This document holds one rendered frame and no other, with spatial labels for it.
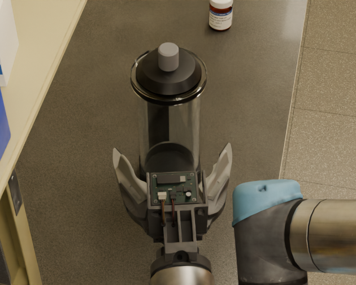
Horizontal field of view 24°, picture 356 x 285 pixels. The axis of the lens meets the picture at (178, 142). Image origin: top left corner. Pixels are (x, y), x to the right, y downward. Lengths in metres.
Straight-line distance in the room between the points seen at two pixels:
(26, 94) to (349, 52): 2.39
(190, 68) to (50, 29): 0.46
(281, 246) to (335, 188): 1.70
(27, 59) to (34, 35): 0.03
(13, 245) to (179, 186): 0.26
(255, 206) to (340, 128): 1.86
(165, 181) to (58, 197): 0.36
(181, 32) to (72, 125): 0.30
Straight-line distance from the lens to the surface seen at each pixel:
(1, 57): 0.64
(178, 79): 1.12
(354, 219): 0.80
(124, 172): 1.04
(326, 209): 0.83
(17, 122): 0.63
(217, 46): 1.53
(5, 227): 1.06
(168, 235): 0.96
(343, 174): 2.58
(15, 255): 1.13
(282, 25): 1.59
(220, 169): 1.04
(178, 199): 0.96
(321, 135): 2.68
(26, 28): 0.70
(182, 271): 0.93
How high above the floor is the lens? 1.96
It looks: 49 degrees down
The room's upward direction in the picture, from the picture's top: straight up
